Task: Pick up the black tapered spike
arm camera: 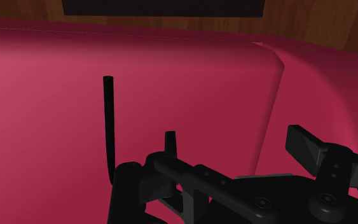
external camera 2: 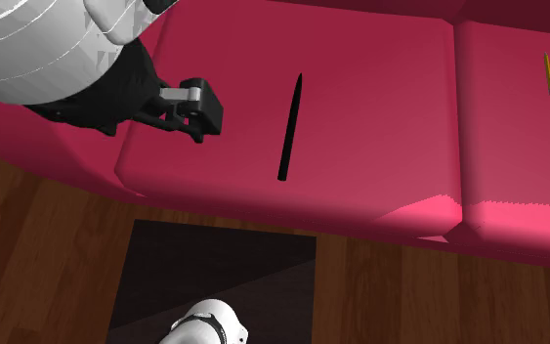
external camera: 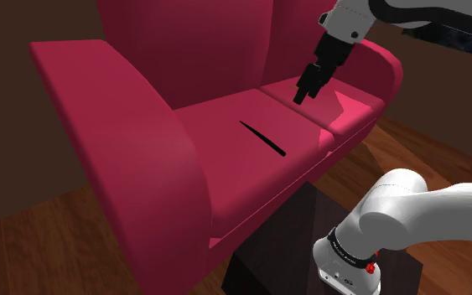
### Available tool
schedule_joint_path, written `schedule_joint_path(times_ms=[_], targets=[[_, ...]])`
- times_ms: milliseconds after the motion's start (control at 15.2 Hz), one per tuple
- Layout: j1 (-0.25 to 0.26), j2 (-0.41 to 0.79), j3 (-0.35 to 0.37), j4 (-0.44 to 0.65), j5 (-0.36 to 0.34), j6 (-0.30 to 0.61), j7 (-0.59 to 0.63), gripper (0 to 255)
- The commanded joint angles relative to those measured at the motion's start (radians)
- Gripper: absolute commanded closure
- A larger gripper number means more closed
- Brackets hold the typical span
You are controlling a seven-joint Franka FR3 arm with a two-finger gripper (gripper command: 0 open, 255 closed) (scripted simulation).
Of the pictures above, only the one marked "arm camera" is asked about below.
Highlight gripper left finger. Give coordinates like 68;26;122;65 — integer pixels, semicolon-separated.
106;130;279;224

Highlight thin black stick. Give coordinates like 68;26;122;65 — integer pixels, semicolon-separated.
102;75;116;186

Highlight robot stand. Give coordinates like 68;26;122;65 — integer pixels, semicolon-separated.
61;0;266;18

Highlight red sofa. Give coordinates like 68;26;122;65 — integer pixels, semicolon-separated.
0;17;358;224

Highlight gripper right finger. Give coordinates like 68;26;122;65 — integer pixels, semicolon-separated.
285;124;358;223

